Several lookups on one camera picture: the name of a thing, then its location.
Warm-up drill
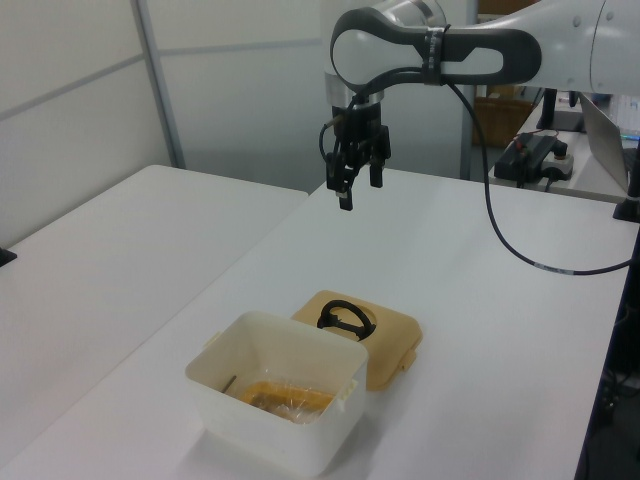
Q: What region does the silver laptop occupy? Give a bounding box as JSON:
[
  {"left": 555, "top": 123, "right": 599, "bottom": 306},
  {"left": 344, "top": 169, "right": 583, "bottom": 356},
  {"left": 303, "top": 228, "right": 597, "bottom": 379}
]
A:
[{"left": 579, "top": 91, "right": 640, "bottom": 194}]

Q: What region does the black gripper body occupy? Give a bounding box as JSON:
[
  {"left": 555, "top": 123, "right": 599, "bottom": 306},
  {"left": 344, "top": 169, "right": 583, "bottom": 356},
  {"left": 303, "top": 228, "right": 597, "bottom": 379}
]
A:
[{"left": 330, "top": 101, "right": 391, "bottom": 152}]

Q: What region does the tan case lid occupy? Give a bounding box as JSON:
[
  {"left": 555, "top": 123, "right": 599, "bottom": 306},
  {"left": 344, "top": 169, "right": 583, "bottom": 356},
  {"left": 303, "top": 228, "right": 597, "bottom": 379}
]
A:
[{"left": 290, "top": 289, "right": 425, "bottom": 393}]

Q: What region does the black cable strap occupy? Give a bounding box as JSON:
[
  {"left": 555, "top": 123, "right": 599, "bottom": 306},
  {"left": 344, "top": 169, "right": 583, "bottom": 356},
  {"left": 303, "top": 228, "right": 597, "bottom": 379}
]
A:
[{"left": 423, "top": 25, "right": 450, "bottom": 87}]

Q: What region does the grey emergency stop button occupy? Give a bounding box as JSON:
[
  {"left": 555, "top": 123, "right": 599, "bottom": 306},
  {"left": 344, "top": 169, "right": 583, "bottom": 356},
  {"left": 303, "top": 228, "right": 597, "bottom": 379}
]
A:
[{"left": 541, "top": 144, "right": 577, "bottom": 182}]

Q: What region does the black monitor stand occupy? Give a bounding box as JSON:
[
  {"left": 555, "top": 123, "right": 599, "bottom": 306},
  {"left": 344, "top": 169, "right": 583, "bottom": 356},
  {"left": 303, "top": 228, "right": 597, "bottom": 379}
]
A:
[{"left": 536, "top": 88, "right": 584, "bottom": 134}]

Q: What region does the black lid handle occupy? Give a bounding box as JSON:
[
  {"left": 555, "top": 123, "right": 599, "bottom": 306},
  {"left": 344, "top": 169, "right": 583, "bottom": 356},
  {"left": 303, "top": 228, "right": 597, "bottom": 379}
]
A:
[{"left": 316, "top": 298, "right": 378, "bottom": 344}]

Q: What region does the brown cardboard box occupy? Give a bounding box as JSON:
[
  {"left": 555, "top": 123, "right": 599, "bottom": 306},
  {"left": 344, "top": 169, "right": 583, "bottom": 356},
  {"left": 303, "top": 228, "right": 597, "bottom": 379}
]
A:
[{"left": 473, "top": 84, "right": 539, "bottom": 149}]

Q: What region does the white plastic tool case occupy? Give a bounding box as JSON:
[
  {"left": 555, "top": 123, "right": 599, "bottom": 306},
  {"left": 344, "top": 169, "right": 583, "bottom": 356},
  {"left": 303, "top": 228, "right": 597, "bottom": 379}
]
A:
[{"left": 184, "top": 310, "right": 371, "bottom": 479}]

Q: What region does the grey partition post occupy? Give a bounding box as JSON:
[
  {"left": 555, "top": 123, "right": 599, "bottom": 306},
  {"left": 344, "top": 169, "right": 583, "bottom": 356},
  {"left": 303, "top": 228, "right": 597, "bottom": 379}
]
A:
[{"left": 133, "top": 0, "right": 187, "bottom": 170}]

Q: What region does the black power supply unit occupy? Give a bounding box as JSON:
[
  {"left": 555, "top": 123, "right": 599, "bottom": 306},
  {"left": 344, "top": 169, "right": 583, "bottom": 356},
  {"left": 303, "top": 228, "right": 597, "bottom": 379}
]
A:
[{"left": 494, "top": 133, "right": 570, "bottom": 189}]

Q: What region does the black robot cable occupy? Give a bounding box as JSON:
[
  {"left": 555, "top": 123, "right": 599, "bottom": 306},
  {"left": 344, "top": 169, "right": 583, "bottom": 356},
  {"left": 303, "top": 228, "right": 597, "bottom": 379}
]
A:
[{"left": 318, "top": 64, "right": 636, "bottom": 276}]

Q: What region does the orange tray in plastic wrap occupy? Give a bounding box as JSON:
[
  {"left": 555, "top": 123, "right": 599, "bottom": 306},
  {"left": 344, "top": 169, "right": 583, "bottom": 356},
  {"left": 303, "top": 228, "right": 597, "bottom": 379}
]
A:
[{"left": 238, "top": 380, "right": 336, "bottom": 427}]

